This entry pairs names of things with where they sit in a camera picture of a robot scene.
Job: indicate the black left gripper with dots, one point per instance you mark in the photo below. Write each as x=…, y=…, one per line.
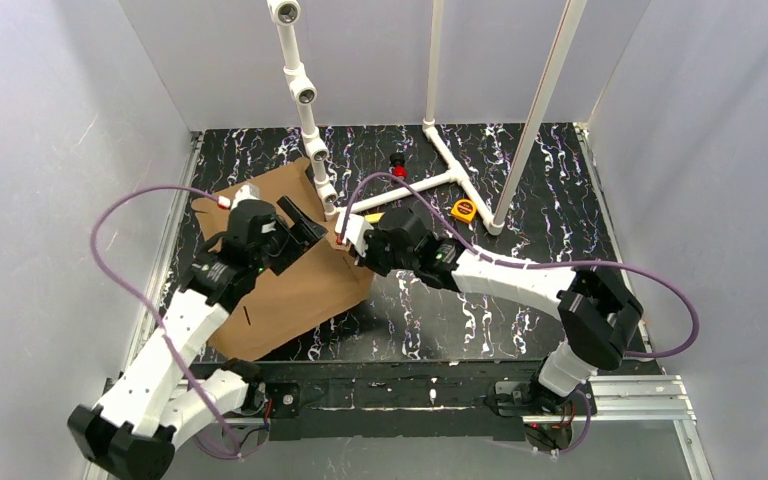
x=289, y=235

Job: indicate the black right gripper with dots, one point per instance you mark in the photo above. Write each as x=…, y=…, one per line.
x=371, y=245

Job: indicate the brown cardboard box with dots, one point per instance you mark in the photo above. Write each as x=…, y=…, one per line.
x=322, y=284

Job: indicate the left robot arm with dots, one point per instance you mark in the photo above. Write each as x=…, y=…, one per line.
x=135, y=428

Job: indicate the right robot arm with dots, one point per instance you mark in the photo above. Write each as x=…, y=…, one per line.
x=598, y=313

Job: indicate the yellow rectangular block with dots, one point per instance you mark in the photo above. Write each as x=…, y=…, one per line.
x=374, y=218

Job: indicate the yellow tape measure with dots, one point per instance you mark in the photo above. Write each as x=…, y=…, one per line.
x=464, y=210

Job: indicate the red black knob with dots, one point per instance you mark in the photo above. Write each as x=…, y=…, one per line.
x=397, y=165

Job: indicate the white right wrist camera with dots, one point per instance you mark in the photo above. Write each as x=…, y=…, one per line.
x=350, y=231

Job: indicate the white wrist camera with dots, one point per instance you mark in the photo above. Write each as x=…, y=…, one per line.
x=245, y=192
x=350, y=231

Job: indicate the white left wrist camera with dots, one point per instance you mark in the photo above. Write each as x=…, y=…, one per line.
x=245, y=192

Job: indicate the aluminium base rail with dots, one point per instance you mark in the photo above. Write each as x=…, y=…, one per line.
x=617, y=397

